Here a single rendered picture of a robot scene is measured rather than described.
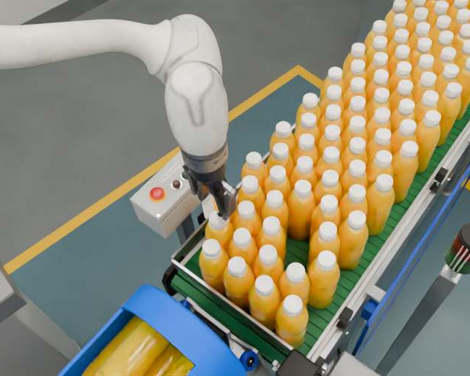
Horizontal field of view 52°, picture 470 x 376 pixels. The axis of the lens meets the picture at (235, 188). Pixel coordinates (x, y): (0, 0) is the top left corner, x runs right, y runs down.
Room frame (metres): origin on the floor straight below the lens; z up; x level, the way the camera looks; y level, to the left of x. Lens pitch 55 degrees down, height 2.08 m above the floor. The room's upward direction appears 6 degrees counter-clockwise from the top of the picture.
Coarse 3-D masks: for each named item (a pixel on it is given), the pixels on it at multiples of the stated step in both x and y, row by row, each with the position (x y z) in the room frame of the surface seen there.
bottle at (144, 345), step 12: (144, 324) 0.34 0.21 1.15; (132, 336) 0.32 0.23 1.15; (144, 336) 0.32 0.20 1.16; (156, 336) 0.32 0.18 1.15; (120, 348) 0.30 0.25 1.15; (132, 348) 0.30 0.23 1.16; (144, 348) 0.30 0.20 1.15; (156, 348) 0.30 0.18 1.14; (108, 360) 0.28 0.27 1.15; (120, 360) 0.28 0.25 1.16; (132, 360) 0.28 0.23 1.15; (144, 360) 0.28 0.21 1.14; (96, 372) 0.26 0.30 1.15; (108, 372) 0.26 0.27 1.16; (120, 372) 0.26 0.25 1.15; (132, 372) 0.26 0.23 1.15; (144, 372) 0.26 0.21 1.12
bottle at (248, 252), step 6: (252, 240) 0.54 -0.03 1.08; (228, 246) 0.55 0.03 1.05; (234, 246) 0.53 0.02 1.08; (240, 246) 0.52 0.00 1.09; (246, 246) 0.52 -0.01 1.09; (252, 246) 0.53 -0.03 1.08; (228, 252) 0.54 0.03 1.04; (234, 252) 0.52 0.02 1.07; (240, 252) 0.52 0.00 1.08; (246, 252) 0.52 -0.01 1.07; (252, 252) 0.52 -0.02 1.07; (258, 252) 0.53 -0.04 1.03; (246, 258) 0.51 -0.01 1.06; (252, 258) 0.51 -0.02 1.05; (252, 264) 0.51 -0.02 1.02; (252, 270) 0.51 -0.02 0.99
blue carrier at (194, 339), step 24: (144, 288) 0.40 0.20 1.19; (120, 312) 0.38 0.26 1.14; (144, 312) 0.34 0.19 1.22; (168, 312) 0.33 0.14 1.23; (96, 336) 0.33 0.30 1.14; (168, 336) 0.29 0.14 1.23; (192, 336) 0.28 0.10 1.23; (216, 336) 0.29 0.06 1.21; (72, 360) 0.29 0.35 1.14; (192, 360) 0.25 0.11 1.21; (216, 360) 0.25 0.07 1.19
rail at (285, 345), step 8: (176, 264) 0.55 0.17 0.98; (184, 272) 0.53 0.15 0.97; (192, 280) 0.52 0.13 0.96; (200, 280) 0.50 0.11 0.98; (208, 288) 0.48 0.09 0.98; (216, 296) 0.46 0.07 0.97; (224, 296) 0.46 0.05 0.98; (232, 304) 0.43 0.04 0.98; (240, 312) 0.41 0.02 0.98; (248, 320) 0.40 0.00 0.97; (256, 320) 0.39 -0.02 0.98; (264, 328) 0.37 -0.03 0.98; (272, 336) 0.35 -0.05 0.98; (280, 344) 0.33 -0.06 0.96; (288, 344) 0.33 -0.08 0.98
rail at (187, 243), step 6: (318, 102) 1.06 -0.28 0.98; (294, 126) 0.97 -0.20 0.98; (294, 132) 0.96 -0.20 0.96; (264, 156) 0.87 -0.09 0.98; (264, 162) 0.85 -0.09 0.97; (240, 186) 0.77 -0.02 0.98; (204, 222) 0.67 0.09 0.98; (198, 228) 0.65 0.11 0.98; (204, 228) 0.66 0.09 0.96; (192, 234) 0.63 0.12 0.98; (198, 234) 0.64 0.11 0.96; (186, 240) 0.62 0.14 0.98; (192, 240) 0.63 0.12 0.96; (186, 246) 0.61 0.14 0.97; (180, 252) 0.59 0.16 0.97; (174, 258) 0.57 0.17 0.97
